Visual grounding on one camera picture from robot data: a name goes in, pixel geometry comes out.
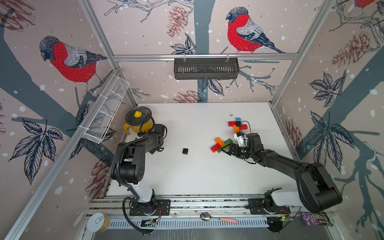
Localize orange lego brick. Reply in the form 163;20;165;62
234;126;240;134
215;138;225;147

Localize spoon with pink handle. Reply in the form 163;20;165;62
200;212;238;224

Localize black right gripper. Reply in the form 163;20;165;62
221;142;255;158

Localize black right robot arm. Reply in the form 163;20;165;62
222;133;343;214

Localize lime green lego brick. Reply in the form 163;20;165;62
222;141;232;148

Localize white wire mesh shelf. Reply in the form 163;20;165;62
82;75;130;144

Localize black hanging wire basket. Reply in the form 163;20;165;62
174;58;240;80

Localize purple candy packet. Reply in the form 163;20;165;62
301;212;333;227

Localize yellow pot with black lid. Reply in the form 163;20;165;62
124;107;155;136

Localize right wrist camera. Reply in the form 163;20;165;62
234;132;247;147

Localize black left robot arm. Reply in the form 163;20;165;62
110;116;168;235

